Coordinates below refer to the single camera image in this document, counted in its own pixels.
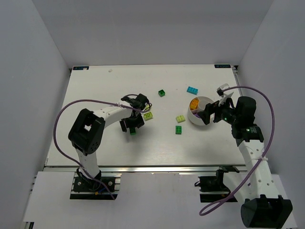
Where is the right corner blue label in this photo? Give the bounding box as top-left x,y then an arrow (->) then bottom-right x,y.
214,64 -> 231,69

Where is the cyan long lego brick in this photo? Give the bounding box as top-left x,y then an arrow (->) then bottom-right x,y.
186,86 -> 198,95

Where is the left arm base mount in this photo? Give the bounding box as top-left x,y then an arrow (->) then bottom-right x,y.
70,169 -> 120,200

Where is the corner blue label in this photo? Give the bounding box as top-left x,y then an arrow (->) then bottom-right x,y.
214,64 -> 231,69
72,66 -> 89,71

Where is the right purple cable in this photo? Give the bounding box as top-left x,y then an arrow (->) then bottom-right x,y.
199,85 -> 275,217

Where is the aluminium table rail front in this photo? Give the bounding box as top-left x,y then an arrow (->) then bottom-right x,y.
43,166 -> 247,173

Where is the white divided round container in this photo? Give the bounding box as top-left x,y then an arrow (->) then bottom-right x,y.
187,96 -> 213,126

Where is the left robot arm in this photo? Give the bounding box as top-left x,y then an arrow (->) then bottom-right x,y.
68,94 -> 150,186

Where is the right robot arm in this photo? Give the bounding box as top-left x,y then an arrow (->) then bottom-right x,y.
198,96 -> 293,229

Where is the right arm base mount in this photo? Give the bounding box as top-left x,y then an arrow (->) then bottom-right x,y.
194,166 -> 240,203

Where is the left corner blue label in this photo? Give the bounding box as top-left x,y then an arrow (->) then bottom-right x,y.
72,66 -> 89,71

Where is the dark green small lego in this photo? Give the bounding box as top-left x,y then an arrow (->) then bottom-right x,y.
158,90 -> 166,97

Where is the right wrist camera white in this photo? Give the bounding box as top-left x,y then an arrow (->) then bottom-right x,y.
216,83 -> 233,106

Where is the green lego brick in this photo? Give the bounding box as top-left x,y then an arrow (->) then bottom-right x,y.
129,127 -> 136,135

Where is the orange long lego brick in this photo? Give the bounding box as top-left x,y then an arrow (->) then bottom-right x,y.
189,99 -> 199,110

